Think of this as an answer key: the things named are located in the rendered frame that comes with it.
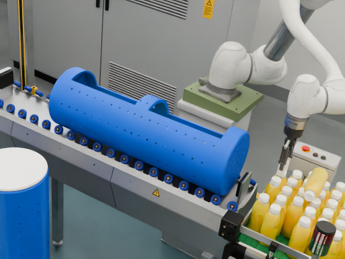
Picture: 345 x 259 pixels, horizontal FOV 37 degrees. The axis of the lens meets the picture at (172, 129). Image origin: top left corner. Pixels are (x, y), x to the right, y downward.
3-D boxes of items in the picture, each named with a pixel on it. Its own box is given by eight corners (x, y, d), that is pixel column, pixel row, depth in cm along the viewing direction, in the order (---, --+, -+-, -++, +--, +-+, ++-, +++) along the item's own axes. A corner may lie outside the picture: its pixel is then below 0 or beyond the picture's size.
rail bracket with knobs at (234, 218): (226, 225, 212) (230, 206, 206) (242, 233, 209) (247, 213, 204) (215, 239, 204) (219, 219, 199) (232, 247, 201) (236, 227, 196)
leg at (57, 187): (57, 238, 318) (56, 154, 285) (64, 242, 316) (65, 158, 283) (50, 244, 314) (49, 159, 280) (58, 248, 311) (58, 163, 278)
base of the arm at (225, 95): (206, 78, 288) (209, 69, 286) (242, 93, 280) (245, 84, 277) (190, 87, 274) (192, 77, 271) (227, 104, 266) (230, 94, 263)
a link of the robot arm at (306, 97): (289, 119, 197) (322, 120, 199) (300, 82, 189) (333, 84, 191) (281, 105, 206) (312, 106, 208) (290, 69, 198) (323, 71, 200)
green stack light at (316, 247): (311, 239, 172) (315, 228, 169) (330, 247, 169) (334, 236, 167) (305, 251, 167) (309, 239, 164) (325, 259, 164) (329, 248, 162)
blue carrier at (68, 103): (84, 111, 265) (88, 59, 251) (242, 177, 233) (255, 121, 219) (46, 132, 243) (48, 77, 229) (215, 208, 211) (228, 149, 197)
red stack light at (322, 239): (315, 228, 169) (318, 219, 167) (334, 236, 167) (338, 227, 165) (309, 239, 164) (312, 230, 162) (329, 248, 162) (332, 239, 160)
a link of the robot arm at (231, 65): (204, 74, 278) (213, 35, 267) (235, 77, 283) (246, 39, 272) (211, 88, 265) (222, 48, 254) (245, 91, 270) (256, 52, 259)
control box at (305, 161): (292, 158, 240) (298, 140, 235) (335, 174, 233) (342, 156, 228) (285, 168, 233) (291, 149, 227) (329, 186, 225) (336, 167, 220)
